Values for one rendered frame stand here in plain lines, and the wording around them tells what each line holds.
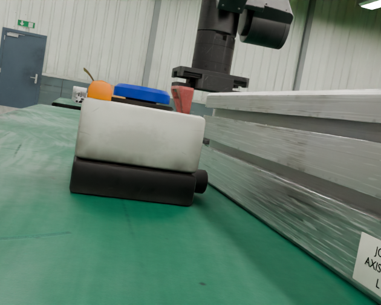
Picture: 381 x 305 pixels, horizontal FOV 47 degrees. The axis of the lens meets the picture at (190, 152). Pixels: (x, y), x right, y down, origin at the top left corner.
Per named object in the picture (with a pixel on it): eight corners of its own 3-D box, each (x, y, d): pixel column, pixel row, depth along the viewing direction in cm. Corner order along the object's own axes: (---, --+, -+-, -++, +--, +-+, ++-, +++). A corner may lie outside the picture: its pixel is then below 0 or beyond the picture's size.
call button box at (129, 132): (72, 171, 35) (83, 92, 34) (189, 187, 37) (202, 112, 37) (68, 193, 27) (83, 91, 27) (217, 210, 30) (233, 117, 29)
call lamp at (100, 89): (86, 97, 28) (89, 78, 28) (110, 100, 29) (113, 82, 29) (86, 97, 27) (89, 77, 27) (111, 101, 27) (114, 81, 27)
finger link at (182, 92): (221, 146, 62) (231, 79, 61) (171, 138, 61) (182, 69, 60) (207, 141, 69) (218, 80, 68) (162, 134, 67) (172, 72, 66)
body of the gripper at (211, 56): (248, 91, 62) (257, 39, 62) (178, 78, 60) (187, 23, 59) (233, 92, 69) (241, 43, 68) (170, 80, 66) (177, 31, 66)
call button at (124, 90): (109, 108, 33) (113, 81, 33) (161, 117, 34) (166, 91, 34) (112, 110, 29) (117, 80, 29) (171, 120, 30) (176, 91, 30)
